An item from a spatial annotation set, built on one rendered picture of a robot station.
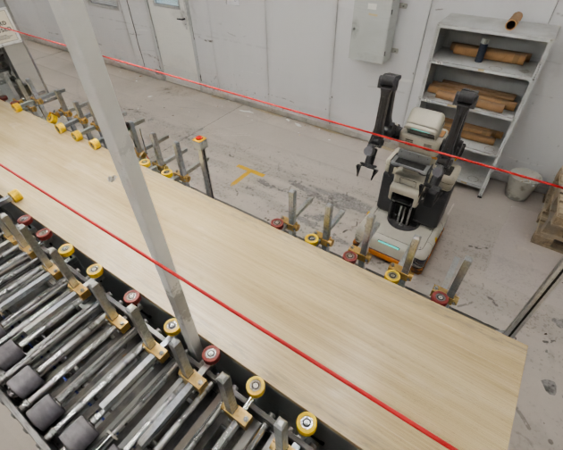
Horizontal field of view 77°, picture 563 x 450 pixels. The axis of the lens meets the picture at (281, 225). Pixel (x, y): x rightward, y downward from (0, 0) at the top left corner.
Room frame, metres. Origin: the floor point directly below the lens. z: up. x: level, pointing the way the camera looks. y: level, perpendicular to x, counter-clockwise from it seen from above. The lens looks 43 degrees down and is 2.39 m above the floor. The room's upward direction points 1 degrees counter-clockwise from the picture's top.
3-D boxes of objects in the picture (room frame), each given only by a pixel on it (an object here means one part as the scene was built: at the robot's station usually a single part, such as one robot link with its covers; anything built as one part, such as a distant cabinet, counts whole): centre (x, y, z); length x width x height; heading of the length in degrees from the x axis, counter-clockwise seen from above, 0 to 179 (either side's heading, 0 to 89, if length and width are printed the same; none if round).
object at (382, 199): (2.36, -1.13, 0.59); 0.55 x 0.34 x 0.83; 54
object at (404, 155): (2.05, -0.91, 0.99); 0.28 x 0.16 x 0.22; 54
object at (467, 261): (1.10, -0.88, 0.88); 0.04 x 0.04 x 0.48; 54
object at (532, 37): (3.34, -1.88, 0.78); 0.90 x 0.45 x 1.55; 54
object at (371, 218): (1.39, -0.48, 0.91); 0.04 x 0.04 x 0.48; 54
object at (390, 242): (2.29, -1.08, 0.16); 0.67 x 0.64 x 0.25; 144
